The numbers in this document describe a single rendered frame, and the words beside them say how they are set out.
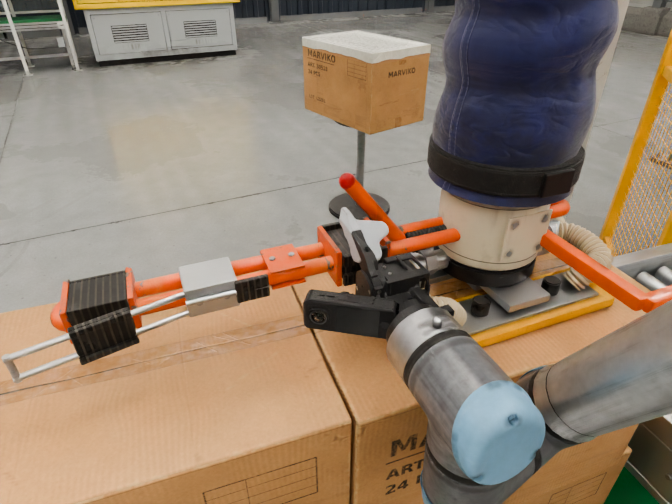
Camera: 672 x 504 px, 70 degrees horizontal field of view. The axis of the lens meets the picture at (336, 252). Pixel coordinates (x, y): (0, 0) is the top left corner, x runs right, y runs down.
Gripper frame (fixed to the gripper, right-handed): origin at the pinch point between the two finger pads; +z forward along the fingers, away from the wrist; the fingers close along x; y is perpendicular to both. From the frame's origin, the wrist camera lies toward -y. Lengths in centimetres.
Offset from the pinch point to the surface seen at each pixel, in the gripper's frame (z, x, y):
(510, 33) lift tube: -6.7, 30.0, 19.1
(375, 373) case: -12.7, -13.2, 0.7
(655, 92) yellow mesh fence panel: 95, -18, 194
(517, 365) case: -19.1, -13.3, 20.8
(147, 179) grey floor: 298, -107, -29
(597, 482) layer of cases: -20, -61, 54
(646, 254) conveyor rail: 29, -48, 123
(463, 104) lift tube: -2.2, 20.8, 17.3
